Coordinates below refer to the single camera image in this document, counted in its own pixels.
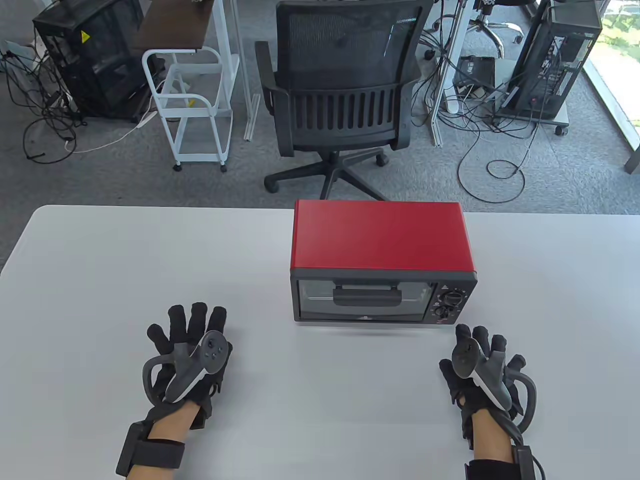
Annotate person's left hand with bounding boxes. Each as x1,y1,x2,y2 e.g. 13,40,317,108
146,301,234,431

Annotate person's right hand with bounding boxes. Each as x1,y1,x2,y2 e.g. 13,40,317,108
439,324,538,451

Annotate black oven door handle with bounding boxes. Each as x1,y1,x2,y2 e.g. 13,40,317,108
332,283,401,307

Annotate red toaster oven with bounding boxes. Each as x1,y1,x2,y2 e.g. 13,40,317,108
290,199,479,326

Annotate glass oven door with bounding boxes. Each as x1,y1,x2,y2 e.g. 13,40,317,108
297,279,435,322

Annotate person's right forearm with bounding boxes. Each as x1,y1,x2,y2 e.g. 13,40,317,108
470,407,517,463

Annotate person's left forearm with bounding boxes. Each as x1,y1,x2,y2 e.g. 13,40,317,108
125,401,202,480

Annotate black open computer tower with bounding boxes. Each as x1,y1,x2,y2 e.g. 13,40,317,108
504,0,604,120

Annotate grey handheld tracking controller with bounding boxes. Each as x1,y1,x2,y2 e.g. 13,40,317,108
142,330,231,404
451,337,538,434

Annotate white rolling cart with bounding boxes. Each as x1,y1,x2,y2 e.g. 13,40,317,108
141,46,235,173

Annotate grey wheeled tower stand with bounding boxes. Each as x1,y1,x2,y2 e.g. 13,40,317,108
494,102,571,137

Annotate white desk leg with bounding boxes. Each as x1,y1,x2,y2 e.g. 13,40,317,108
212,0,262,143
429,0,477,148

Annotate black mesh office chair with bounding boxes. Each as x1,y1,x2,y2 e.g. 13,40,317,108
254,0,435,201

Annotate black power box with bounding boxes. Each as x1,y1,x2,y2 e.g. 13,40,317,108
457,55,496,94

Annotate black mesh computer case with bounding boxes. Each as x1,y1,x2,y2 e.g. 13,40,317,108
32,0,152,121

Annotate brown wooden desk top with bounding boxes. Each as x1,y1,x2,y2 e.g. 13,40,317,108
131,0,216,51

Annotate chrome chair base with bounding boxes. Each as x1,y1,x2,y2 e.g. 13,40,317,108
424,0,526,59

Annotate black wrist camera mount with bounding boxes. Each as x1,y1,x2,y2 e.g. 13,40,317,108
115,421,187,477
464,444,540,480

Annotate black floor cable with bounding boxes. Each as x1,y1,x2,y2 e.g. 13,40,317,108
22,114,79,165
457,119,542,204

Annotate white floor cable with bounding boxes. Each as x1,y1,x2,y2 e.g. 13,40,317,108
64,111,157,154

